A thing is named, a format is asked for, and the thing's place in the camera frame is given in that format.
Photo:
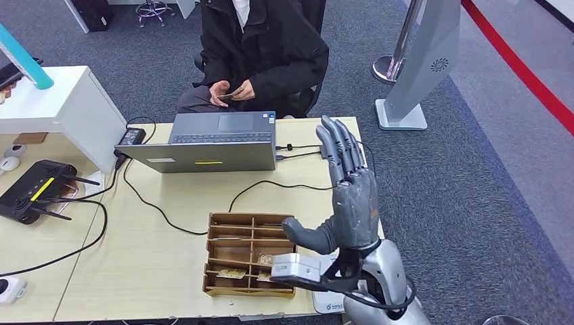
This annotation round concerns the person's right hand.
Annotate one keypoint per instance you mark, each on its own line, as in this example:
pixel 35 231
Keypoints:
pixel 219 92

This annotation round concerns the person's left hand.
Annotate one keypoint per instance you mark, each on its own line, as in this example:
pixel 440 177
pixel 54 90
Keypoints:
pixel 245 92

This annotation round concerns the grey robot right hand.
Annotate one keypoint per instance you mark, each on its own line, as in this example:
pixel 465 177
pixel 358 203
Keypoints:
pixel 354 211

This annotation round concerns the patterned room key card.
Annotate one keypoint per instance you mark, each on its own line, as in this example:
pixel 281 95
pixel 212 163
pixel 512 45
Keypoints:
pixel 264 277
pixel 231 273
pixel 231 94
pixel 264 259

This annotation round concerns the person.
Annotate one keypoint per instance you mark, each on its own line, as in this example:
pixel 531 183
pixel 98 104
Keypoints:
pixel 269 45

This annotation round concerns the silver card reader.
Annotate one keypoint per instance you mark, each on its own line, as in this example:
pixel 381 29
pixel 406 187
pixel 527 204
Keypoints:
pixel 326 304

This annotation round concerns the brown wooden card organizer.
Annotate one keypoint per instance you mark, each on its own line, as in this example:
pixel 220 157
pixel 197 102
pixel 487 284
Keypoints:
pixel 233 251

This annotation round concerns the pink edged clear card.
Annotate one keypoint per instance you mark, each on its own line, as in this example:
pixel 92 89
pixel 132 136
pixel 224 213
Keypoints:
pixel 69 198

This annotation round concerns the grey laptop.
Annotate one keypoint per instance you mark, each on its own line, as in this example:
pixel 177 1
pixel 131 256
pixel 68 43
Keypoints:
pixel 202 155

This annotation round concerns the white desk leg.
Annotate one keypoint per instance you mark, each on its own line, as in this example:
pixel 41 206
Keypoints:
pixel 186 8
pixel 75 16

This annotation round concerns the black power adapter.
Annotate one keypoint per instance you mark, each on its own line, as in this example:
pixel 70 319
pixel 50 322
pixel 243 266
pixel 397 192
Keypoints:
pixel 132 136

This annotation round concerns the chrome stool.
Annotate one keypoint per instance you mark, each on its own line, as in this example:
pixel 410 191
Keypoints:
pixel 153 9

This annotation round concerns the black cabinet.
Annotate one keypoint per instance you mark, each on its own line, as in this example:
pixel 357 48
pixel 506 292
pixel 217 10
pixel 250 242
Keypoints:
pixel 92 13

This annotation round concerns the white paper sheet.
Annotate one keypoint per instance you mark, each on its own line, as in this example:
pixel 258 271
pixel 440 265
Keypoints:
pixel 95 182

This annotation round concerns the grey kiosk stand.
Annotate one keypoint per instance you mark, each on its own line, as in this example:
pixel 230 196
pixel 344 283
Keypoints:
pixel 421 67

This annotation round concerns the white desk riser shelf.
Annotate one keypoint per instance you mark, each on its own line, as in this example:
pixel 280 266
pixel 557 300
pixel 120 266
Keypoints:
pixel 54 99

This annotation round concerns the round metal rim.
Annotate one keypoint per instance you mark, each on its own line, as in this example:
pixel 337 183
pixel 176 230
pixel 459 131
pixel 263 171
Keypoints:
pixel 504 321

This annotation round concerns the brown cardboard piece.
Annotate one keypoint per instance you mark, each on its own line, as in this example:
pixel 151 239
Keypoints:
pixel 30 137

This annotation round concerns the teal tube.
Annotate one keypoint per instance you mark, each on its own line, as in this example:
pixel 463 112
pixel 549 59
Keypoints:
pixel 24 59

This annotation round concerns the black tablet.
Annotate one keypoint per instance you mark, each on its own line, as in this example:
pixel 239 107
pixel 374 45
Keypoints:
pixel 9 74

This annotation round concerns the black router with antennas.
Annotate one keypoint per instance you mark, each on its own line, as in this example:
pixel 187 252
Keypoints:
pixel 31 189

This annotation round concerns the small white round device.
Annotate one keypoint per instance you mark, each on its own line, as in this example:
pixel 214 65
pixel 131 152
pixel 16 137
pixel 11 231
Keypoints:
pixel 15 150
pixel 9 163

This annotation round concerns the small brown item stack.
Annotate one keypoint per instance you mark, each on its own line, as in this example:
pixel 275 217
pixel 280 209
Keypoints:
pixel 4 95

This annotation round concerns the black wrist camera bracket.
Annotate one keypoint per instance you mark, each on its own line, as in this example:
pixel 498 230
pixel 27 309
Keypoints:
pixel 341 280

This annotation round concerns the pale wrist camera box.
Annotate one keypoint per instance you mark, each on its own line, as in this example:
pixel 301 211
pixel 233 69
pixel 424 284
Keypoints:
pixel 293 269

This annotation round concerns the chrome stanchion post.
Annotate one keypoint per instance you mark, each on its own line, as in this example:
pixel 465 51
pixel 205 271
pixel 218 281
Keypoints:
pixel 390 67

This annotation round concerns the white camera device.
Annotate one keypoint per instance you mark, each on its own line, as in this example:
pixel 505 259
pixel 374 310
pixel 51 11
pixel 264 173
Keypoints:
pixel 11 289

